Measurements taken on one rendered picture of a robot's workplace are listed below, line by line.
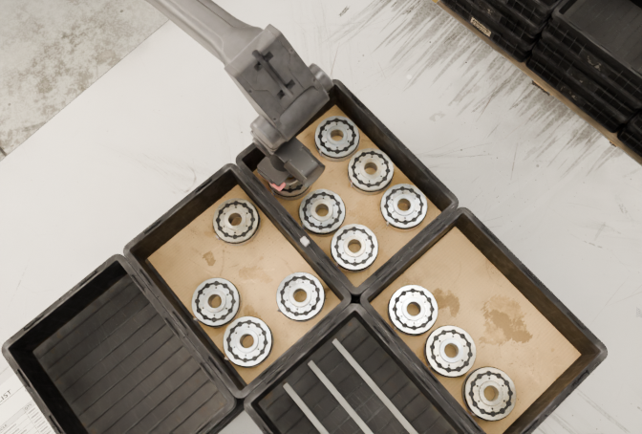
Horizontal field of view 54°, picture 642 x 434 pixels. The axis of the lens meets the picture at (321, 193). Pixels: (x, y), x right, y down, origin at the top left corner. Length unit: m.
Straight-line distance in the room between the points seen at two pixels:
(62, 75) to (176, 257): 1.44
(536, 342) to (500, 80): 0.69
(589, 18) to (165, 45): 1.36
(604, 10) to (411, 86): 0.87
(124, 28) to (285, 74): 2.04
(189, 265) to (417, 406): 0.57
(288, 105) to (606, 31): 1.66
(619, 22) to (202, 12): 1.72
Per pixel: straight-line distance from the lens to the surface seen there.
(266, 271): 1.38
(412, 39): 1.75
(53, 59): 2.78
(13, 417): 1.66
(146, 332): 1.42
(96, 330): 1.46
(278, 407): 1.36
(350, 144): 1.43
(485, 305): 1.39
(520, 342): 1.40
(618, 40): 2.28
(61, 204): 1.71
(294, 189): 1.39
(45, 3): 2.94
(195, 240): 1.43
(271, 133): 0.77
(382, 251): 1.38
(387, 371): 1.36
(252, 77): 0.72
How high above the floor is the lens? 2.18
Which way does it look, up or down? 72 degrees down
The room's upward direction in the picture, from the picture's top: 7 degrees counter-clockwise
